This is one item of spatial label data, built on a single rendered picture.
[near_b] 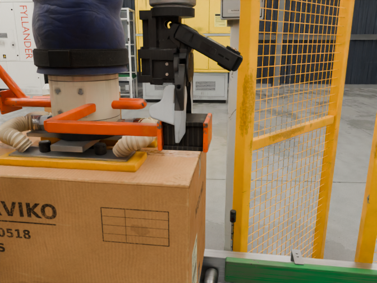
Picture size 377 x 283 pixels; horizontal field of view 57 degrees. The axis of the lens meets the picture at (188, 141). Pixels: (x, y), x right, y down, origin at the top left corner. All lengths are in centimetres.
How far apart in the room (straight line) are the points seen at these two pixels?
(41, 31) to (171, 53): 38
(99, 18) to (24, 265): 60
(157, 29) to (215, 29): 756
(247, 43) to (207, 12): 694
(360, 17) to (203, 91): 589
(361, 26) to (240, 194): 1113
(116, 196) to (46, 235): 20
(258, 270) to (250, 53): 74
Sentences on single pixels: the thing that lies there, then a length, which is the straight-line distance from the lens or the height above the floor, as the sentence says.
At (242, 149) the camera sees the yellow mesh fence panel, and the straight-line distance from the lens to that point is 128.
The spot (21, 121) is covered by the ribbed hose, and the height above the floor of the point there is 117.
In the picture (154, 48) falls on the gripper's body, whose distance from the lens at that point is 58.
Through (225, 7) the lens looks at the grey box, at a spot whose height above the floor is 152.
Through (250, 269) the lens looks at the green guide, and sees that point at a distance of 129.
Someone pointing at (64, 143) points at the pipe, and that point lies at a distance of 87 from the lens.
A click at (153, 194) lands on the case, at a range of 73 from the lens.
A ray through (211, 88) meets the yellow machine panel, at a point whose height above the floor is 34.
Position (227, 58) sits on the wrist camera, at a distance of 56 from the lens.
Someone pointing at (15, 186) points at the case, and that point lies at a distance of 85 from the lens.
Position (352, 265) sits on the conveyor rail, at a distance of 145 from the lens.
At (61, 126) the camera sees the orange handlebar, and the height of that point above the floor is 122.
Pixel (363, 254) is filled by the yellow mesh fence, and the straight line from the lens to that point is 152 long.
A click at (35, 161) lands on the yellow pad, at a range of 87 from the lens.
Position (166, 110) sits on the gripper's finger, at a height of 126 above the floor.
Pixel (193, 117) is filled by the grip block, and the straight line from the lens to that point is 60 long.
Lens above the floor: 136
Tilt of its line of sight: 16 degrees down
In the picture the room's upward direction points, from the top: straight up
